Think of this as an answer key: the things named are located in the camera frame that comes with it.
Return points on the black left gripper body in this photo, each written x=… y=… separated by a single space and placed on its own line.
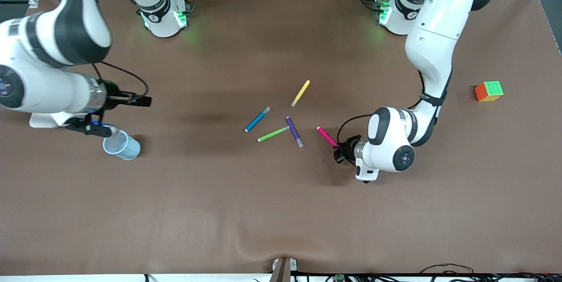
x=347 y=149

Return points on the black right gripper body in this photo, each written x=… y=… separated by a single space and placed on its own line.
x=115 y=96

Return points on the pink marker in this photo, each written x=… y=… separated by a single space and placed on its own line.
x=326 y=135

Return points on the blue marker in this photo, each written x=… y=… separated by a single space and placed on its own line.
x=257 y=119

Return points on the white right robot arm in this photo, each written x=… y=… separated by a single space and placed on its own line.
x=48 y=84

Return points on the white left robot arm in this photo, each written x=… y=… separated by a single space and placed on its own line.
x=432 y=45

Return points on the light blue mesh cup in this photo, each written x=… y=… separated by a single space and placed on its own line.
x=125 y=146

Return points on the purple marker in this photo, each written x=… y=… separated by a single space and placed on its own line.
x=294 y=131

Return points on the yellow marker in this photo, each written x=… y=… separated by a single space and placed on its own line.
x=300 y=93

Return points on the green marker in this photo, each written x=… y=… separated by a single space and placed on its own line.
x=273 y=134

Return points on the white desk lamp stand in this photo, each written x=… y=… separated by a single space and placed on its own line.
x=46 y=121

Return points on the colourful puzzle cube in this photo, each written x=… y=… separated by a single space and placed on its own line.
x=488 y=92

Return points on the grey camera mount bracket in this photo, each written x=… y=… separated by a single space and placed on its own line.
x=281 y=271

